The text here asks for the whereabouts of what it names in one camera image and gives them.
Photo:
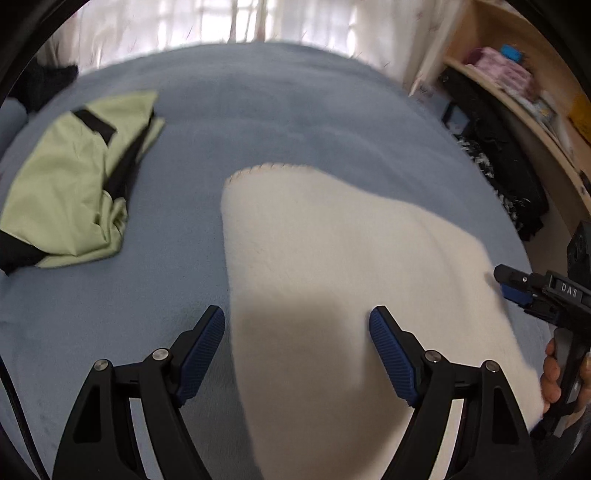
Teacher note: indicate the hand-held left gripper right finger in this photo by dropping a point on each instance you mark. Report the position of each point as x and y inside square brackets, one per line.
[392, 357]

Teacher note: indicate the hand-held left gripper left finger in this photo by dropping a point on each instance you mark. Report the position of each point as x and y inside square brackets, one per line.
[203, 353]

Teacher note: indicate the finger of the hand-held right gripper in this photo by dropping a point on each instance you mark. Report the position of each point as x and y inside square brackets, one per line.
[519, 297]
[517, 275]

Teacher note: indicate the cream fleece blanket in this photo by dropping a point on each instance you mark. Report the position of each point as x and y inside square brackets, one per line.
[323, 258]

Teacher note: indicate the black white clothes pile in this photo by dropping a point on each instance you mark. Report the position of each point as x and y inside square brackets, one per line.
[503, 152]

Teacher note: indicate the person's right hand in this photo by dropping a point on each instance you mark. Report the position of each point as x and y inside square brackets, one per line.
[550, 374]

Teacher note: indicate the stack of papers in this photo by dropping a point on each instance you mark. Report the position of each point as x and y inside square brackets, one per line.
[549, 115]

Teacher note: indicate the yellow box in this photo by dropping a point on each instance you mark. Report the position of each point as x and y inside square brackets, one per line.
[581, 113]

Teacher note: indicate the wooden shelf unit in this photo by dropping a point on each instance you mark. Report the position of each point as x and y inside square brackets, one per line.
[531, 69]

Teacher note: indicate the pink patterned cloth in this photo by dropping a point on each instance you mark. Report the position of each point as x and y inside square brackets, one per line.
[503, 69]

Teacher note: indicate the light green garment black trim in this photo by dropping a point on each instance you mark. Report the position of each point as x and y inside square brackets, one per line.
[64, 184]

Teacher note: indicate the small blue object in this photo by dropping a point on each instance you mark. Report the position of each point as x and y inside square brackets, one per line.
[511, 52]

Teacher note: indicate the blue fleece blanket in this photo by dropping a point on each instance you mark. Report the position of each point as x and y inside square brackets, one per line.
[277, 106]

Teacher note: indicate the black cloth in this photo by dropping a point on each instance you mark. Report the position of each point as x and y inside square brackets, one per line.
[46, 83]

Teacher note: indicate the white sheer curtain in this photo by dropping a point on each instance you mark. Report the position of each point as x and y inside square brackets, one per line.
[231, 23]

